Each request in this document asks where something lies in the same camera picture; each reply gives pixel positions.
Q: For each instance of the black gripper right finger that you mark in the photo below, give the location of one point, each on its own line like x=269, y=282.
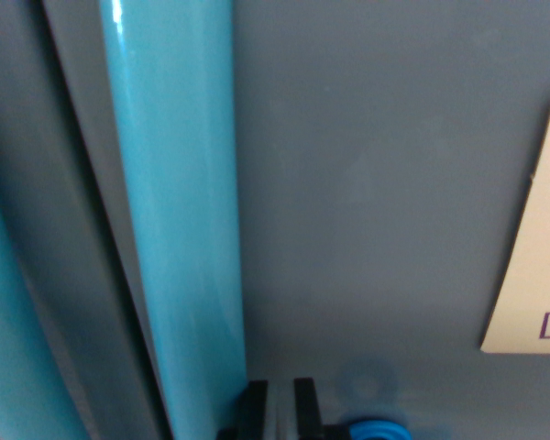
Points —
x=308, y=412

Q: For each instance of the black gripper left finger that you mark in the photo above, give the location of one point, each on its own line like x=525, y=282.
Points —
x=256, y=412

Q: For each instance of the grey fridge door with display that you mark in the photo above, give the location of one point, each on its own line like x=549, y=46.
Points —
x=36, y=137

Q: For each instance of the blue clip without note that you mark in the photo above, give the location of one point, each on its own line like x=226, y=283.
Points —
x=376, y=431

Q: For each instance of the yellow fruit checklist note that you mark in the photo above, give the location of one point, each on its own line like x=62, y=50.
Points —
x=541, y=256

